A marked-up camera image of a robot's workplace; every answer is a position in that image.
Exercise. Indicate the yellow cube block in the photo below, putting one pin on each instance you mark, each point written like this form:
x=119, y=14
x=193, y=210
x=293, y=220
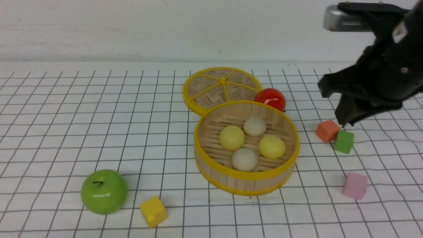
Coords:
x=153, y=211

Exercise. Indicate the pink cube block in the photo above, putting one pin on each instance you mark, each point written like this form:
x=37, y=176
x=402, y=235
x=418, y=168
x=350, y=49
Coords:
x=355, y=185

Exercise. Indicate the red tomato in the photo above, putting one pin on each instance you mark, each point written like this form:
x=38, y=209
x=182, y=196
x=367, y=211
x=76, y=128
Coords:
x=272, y=97

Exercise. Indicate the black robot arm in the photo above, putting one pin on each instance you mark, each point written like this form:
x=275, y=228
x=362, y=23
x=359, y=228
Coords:
x=386, y=26

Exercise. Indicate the orange cube block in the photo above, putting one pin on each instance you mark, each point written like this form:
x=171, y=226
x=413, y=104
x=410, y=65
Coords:
x=327, y=131

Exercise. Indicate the green cube block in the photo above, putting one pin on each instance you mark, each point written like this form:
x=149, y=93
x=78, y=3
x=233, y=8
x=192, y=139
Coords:
x=344, y=142

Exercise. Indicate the white grid tablecloth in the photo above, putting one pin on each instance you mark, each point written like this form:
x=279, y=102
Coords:
x=60, y=124

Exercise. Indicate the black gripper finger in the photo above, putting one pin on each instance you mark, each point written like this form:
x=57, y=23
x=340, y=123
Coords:
x=357, y=114

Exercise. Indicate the yellow bun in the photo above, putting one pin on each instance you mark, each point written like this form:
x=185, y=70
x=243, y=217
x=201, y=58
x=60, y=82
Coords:
x=231, y=138
x=272, y=147

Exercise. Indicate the woven bamboo steamer lid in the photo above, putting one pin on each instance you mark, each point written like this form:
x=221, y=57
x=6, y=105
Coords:
x=213, y=86

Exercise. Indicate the white bun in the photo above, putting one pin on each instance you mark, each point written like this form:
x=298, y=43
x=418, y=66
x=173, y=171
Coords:
x=254, y=126
x=244, y=159

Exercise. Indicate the bamboo steamer tray yellow rim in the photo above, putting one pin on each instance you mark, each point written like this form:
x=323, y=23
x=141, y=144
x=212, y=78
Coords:
x=214, y=162

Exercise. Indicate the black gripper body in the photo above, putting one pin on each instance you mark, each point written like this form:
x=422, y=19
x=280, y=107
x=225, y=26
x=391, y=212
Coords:
x=387, y=73

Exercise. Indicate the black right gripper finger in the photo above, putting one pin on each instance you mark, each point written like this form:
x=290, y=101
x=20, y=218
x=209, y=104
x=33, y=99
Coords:
x=345, y=110

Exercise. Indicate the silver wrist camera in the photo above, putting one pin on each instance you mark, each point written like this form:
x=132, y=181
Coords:
x=355, y=16

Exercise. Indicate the green apple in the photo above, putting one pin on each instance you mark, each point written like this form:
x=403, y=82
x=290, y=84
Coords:
x=104, y=192

